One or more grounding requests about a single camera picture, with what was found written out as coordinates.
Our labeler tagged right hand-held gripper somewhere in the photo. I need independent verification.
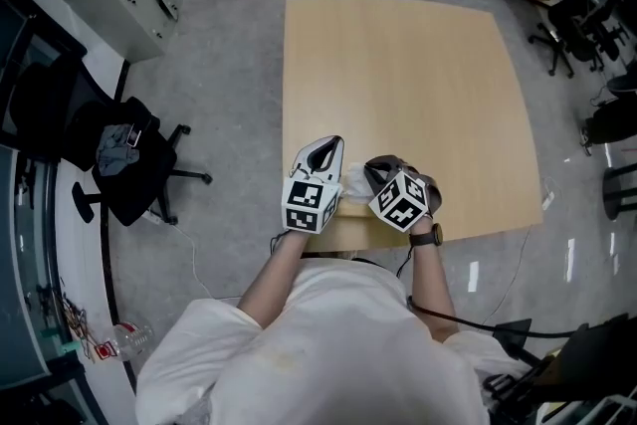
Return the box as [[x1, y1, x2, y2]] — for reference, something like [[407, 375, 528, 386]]
[[364, 154, 444, 234]]

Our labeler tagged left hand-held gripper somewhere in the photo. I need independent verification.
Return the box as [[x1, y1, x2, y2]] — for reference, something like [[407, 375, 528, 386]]
[[281, 134, 346, 234]]

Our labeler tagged white tissue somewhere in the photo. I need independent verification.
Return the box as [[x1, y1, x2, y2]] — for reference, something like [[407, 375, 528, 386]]
[[340, 162, 379, 207]]

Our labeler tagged wooden tissue box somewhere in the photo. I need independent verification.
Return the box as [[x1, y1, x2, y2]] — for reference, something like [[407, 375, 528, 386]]
[[333, 193, 377, 221]]

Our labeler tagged person's right forearm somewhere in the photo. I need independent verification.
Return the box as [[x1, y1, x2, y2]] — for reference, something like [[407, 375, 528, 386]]
[[407, 212, 460, 343]]

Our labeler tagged person's left forearm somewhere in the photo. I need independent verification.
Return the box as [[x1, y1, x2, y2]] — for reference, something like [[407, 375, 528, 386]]
[[237, 227, 311, 330]]

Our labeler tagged dark wrist watch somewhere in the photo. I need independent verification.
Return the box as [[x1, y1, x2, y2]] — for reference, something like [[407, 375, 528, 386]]
[[408, 221, 445, 248]]

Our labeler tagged black office chair with clothes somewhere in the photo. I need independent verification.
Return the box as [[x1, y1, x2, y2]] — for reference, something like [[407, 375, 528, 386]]
[[63, 95, 214, 228]]

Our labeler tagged person's white shirt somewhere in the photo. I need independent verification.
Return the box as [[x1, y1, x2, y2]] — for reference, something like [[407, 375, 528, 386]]
[[134, 255, 531, 425]]

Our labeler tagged grey crumpled garment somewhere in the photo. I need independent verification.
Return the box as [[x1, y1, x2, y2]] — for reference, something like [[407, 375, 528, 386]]
[[94, 123, 142, 177]]

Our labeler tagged black mesh office chair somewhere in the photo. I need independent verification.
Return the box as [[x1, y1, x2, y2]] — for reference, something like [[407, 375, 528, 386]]
[[527, 0, 629, 79]]

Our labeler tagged black round stool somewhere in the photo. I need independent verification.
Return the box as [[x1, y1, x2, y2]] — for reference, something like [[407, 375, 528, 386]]
[[601, 162, 637, 221]]

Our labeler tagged clear plastic bottle red label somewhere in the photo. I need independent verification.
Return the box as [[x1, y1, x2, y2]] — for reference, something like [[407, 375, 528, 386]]
[[94, 319, 155, 362]]

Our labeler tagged glass top curved desk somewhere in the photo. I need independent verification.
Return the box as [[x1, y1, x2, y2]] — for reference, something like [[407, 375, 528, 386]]
[[0, 0, 131, 425]]

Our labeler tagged thick black cable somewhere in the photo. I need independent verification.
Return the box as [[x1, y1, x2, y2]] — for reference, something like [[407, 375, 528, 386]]
[[406, 295, 590, 340]]

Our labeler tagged bundle of coloured wires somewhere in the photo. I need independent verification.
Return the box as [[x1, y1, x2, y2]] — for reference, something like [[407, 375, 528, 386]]
[[49, 283, 101, 359]]

